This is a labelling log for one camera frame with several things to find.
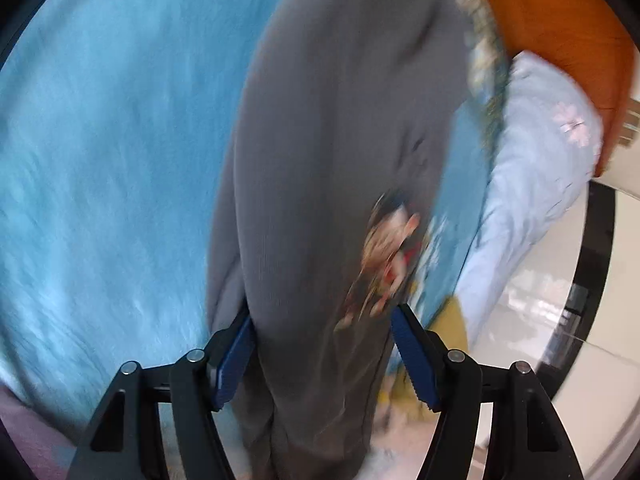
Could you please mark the white glossy wardrobe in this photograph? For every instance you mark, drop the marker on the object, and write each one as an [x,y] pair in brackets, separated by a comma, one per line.
[600,410]

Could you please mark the olive yellow knitted sweater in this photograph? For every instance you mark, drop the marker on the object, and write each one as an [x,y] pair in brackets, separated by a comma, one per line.
[452,325]

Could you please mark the grey pants with cartoon print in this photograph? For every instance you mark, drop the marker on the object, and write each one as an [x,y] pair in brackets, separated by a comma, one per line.
[325,160]

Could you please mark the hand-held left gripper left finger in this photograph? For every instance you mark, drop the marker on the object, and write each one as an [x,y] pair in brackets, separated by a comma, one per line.
[232,365]

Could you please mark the black glossy wardrobe strip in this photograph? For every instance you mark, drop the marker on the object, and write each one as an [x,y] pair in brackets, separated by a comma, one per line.
[595,240]

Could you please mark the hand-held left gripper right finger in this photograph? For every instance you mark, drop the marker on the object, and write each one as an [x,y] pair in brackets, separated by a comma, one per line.
[415,365]

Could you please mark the light blue floral quilt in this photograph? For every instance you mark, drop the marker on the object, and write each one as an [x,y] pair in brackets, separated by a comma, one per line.
[525,160]

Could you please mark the orange wooden headboard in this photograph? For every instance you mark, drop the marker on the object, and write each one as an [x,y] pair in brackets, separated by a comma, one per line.
[550,20]

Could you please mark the mauve cloth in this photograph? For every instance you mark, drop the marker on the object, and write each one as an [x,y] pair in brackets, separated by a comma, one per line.
[25,435]

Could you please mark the teal floral bed blanket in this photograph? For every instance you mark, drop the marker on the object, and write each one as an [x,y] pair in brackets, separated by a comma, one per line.
[100,160]

